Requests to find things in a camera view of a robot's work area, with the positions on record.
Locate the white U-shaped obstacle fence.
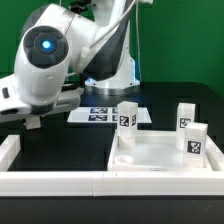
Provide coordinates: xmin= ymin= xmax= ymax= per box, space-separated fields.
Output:
xmin=0 ymin=135 xmax=224 ymax=197

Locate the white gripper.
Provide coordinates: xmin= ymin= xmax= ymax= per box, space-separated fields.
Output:
xmin=0 ymin=74 xmax=84 ymax=118

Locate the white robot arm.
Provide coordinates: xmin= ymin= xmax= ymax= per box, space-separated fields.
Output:
xmin=0 ymin=0 xmax=153 ymax=122

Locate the fiducial marker sheet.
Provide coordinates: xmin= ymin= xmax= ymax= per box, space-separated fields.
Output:
xmin=67 ymin=107 xmax=151 ymax=123

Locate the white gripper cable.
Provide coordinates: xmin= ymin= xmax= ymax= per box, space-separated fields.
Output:
xmin=64 ymin=0 xmax=141 ymax=79

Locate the white square tabletop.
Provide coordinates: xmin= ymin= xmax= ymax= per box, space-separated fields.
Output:
xmin=107 ymin=130 xmax=212 ymax=172

